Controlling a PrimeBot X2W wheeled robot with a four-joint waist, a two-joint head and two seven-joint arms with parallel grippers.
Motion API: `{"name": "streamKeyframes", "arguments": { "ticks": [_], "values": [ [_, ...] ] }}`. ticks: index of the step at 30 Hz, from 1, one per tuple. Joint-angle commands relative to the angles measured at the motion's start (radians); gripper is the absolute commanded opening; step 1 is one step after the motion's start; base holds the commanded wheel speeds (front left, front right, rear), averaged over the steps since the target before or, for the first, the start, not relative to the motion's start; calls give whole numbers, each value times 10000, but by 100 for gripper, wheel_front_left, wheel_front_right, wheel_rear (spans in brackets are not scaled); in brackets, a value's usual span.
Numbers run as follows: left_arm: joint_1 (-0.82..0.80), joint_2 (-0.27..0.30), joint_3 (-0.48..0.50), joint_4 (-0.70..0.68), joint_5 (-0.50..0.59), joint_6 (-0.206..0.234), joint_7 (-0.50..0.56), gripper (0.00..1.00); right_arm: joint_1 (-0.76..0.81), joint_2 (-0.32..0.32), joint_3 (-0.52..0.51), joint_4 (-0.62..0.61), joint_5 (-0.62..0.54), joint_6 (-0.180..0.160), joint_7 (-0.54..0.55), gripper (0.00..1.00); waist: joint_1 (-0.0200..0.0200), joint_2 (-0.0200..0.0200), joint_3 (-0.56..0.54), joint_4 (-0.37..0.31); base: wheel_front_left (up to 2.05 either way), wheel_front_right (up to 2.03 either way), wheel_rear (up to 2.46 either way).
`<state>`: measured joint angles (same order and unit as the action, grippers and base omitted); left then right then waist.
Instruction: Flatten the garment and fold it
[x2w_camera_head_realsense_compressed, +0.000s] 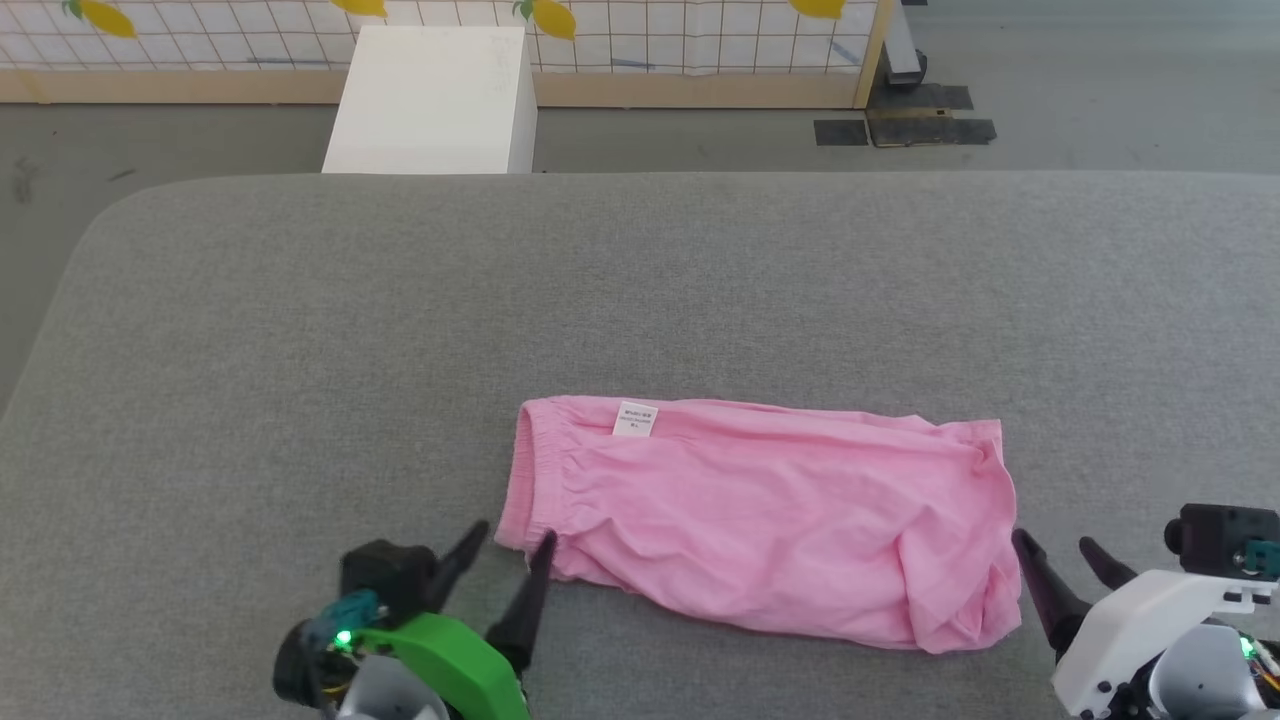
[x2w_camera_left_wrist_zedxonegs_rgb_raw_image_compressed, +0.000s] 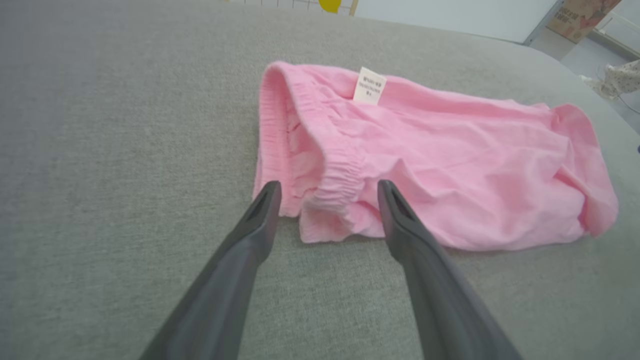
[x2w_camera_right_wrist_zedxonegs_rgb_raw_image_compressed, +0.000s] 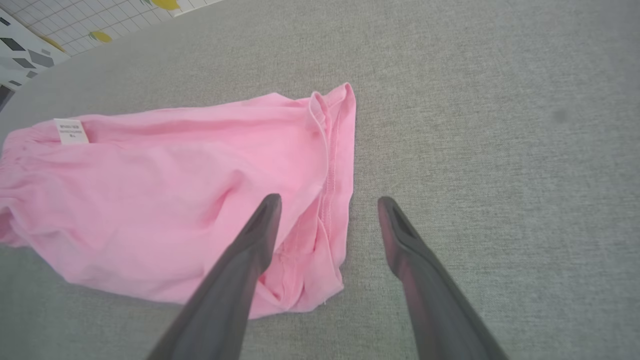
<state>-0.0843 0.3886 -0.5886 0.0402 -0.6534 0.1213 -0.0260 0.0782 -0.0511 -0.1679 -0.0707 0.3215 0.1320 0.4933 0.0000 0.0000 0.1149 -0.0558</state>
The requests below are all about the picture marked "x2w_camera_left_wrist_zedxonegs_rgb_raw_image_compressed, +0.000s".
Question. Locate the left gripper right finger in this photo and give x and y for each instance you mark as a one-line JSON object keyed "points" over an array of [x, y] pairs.
{"points": [[440, 300]]}

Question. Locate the white panel with grey edge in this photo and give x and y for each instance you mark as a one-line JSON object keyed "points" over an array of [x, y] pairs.
{"points": [[450, 15]]}

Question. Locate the grey fabric sofa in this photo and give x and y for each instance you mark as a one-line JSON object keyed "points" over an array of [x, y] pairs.
{"points": [[125, 175]]}

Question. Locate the pink shorts with elastic waistband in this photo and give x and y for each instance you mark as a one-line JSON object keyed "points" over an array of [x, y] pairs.
{"points": [[450, 165]]}

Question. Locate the cardboard box with print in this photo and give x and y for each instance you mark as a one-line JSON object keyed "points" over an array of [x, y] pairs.
{"points": [[580, 17]]}

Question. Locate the floral patterned cloth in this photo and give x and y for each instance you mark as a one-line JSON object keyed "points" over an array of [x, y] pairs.
{"points": [[622, 77]]}

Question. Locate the yellow round object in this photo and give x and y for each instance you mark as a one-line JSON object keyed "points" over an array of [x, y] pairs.
{"points": [[330, 4]]}

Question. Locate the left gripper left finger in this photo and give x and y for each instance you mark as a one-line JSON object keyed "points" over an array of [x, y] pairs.
{"points": [[225, 290]]}

